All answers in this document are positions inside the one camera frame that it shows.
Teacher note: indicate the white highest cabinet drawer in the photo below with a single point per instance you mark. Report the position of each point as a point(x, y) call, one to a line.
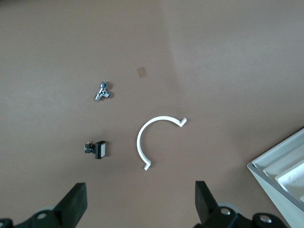
point(294, 180)

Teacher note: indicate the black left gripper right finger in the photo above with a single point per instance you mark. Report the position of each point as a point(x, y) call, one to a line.
point(209, 211)

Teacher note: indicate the brown tape patch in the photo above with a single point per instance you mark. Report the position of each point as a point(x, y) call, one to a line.
point(142, 72)

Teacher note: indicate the white drawer cabinet housing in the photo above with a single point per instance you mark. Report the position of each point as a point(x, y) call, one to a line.
point(273, 202)

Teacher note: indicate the white lowest cabinet drawer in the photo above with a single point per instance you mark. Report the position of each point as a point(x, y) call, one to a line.
point(285, 152)

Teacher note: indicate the small chrome valve fitting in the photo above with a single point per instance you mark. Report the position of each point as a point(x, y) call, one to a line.
point(102, 91)

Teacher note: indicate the white curved plastic bracket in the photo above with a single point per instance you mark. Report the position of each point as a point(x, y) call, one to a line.
point(139, 142)

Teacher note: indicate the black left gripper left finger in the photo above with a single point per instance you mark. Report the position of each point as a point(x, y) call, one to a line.
point(71, 209)

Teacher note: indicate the white middle cabinet drawer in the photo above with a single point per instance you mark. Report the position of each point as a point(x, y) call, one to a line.
point(289, 164)

